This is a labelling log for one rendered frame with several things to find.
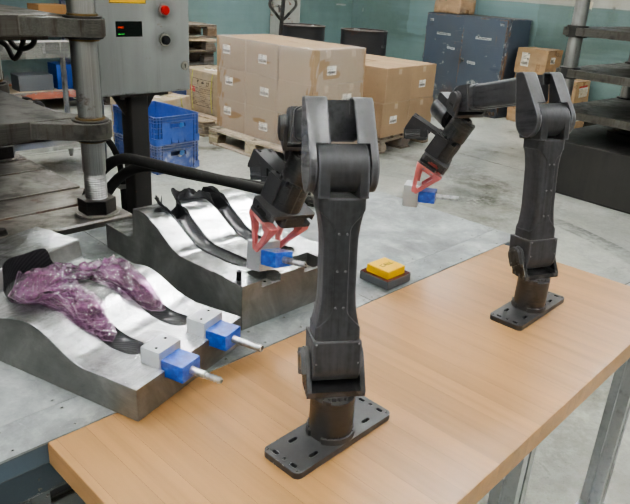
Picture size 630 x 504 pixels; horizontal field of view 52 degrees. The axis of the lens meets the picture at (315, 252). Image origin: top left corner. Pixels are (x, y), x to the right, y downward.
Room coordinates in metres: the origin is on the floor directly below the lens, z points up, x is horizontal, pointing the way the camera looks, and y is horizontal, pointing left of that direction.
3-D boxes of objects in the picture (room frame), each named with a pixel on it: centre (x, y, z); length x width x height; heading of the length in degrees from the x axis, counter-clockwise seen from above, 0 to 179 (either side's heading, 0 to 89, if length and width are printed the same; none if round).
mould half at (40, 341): (0.99, 0.40, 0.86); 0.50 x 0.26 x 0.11; 63
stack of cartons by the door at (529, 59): (7.56, -2.55, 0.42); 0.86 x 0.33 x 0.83; 42
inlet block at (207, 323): (0.92, 0.13, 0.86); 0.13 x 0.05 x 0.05; 63
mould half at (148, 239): (1.31, 0.21, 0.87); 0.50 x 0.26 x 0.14; 46
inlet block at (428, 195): (1.51, -0.27, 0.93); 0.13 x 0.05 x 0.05; 74
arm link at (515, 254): (1.21, -0.44, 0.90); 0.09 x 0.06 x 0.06; 112
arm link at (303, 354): (0.77, -0.03, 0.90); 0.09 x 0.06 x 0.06; 101
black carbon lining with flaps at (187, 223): (1.29, 0.21, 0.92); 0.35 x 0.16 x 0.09; 46
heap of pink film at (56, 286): (0.99, 0.40, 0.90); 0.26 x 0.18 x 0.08; 63
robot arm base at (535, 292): (1.20, -0.45, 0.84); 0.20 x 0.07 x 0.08; 137
